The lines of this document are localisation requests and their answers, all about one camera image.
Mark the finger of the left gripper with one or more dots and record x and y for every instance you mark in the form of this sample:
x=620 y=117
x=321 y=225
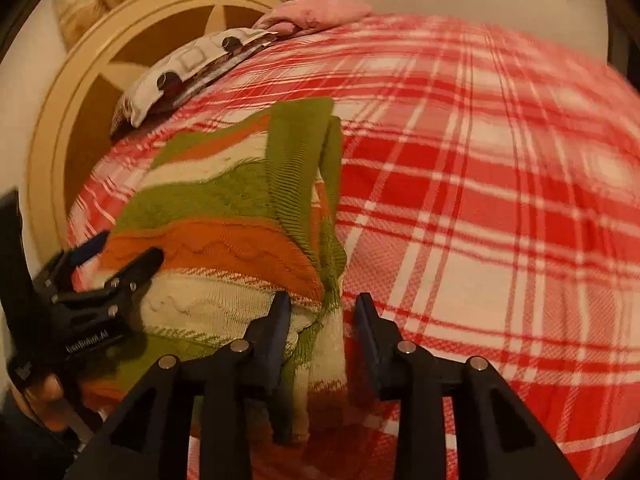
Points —
x=132 y=281
x=76 y=257

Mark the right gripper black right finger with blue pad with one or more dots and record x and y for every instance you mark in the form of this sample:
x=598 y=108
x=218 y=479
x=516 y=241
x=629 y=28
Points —
x=497 y=437

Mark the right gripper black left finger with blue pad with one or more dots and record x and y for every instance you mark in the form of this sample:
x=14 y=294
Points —
x=147 y=436

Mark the striped green orange white sweater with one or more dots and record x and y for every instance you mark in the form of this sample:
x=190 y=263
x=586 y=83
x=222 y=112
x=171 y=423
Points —
x=240 y=214

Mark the person's left hand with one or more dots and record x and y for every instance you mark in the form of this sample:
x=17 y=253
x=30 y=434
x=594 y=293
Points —
x=43 y=403

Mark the cream round wooden headboard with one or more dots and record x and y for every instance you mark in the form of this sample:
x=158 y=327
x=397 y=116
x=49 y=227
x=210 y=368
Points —
x=73 y=130

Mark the white patterned pillow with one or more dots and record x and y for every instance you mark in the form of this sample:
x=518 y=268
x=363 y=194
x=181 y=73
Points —
x=184 y=73

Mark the red white plaid bedspread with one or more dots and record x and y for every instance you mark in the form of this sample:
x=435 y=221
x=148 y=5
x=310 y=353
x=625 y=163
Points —
x=489 y=204

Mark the pink pillow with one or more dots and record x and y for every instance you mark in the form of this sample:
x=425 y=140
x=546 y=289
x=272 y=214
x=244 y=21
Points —
x=295 y=18

